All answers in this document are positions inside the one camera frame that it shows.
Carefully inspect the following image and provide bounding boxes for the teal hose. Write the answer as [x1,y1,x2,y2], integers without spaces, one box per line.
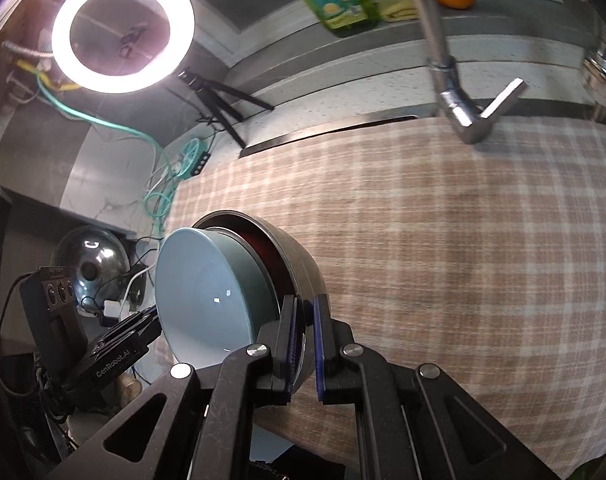
[35,67,184,221]

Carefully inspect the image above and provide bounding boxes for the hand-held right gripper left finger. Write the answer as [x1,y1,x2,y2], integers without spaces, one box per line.
[48,295,306,480]

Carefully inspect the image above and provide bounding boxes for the yellow sponge cloth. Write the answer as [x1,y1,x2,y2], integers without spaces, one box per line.
[378,0,420,23]

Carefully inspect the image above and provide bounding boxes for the white charging cable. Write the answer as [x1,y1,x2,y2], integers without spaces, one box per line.
[103,266,151,321]

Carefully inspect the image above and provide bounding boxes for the steel pot lid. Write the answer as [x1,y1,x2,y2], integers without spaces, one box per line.
[50,225,131,311]

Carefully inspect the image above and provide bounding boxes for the chrome faucet sprayer extension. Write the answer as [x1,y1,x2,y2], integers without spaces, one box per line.
[582,20,606,88]

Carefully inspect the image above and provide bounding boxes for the small teal fan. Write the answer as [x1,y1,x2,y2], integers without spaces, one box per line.
[175,137,214,180]

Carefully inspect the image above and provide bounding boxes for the plaid cloth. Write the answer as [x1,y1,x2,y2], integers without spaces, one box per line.
[165,115,606,478]

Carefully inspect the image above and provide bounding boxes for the chrome kitchen faucet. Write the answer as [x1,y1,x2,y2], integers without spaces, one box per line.
[402,0,528,145]

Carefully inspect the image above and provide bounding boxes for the person's left hand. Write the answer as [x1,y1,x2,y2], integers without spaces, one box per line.
[115,375,142,397]

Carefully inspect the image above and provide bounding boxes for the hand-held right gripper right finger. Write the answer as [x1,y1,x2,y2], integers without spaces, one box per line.
[312,294,559,480]

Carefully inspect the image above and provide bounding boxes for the red steel bowl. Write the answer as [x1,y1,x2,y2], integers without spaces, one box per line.
[203,217,296,311]

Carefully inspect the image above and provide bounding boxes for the white ceramic bowl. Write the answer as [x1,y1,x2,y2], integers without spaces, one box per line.
[154,227,284,368]

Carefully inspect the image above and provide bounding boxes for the white ring light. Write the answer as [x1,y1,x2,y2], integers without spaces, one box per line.
[51,0,196,95]

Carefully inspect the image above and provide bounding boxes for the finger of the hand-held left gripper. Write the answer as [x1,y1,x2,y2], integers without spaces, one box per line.
[103,305,162,347]

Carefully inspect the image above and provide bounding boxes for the large steel bowl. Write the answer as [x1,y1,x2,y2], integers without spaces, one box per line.
[190,210,330,396]

